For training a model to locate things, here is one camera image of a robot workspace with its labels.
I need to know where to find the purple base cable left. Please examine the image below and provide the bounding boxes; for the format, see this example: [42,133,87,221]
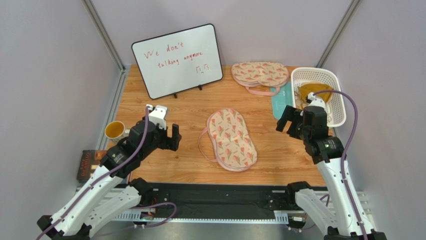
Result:
[131,201,178,229]

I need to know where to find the teal card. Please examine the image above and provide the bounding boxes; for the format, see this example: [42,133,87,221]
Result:
[270,82,295,120]

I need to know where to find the floral mesh laundry bag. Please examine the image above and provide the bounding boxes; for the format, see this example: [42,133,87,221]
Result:
[197,108,258,172]

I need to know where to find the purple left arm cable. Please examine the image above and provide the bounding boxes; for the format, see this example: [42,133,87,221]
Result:
[35,105,151,240]

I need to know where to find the aluminium frame rail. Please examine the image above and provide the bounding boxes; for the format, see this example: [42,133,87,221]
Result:
[68,186,372,225]

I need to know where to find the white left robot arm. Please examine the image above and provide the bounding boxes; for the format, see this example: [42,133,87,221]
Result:
[37,117,182,240]

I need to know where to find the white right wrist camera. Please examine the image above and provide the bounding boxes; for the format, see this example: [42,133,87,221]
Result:
[305,92,326,110]

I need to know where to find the white plastic basket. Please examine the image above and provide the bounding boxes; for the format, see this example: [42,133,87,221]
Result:
[291,67,347,128]

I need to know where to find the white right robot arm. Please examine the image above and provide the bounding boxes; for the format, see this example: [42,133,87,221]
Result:
[276,105,387,240]

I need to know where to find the yellow patterned mug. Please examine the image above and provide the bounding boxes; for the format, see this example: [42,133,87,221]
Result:
[104,120,130,145]

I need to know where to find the stacked floral laundry bags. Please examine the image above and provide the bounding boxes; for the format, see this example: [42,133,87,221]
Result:
[231,61,290,97]

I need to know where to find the mustard yellow bra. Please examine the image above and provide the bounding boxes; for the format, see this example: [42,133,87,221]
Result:
[296,83,334,103]

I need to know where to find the beige bras in basket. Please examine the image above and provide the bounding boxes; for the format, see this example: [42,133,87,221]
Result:
[294,81,332,123]

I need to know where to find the dark book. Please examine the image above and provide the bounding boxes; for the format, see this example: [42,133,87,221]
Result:
[76,150,107,184]

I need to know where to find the whiteboard with red writing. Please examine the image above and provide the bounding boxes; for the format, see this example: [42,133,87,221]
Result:
[131,23,224,100]

